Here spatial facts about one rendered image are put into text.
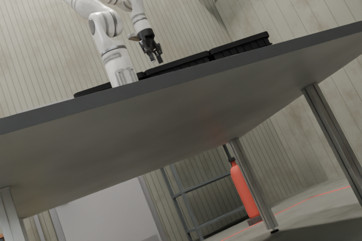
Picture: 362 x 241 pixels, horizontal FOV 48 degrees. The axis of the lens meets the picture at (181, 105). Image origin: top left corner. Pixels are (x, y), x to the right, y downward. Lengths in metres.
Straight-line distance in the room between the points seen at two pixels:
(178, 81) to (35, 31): 4.73
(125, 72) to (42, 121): 0.44
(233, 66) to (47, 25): 4.76
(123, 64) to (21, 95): 4.03
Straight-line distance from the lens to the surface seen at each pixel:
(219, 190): 5.45
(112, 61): 1.39
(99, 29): 1.43
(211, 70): 1.17
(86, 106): 1.04
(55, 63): 5.54
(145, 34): 1.87
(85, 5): 1.60
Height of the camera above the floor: 0.34
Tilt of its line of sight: 14 degrees up
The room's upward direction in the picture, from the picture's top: 23 degrees counter-clockwise
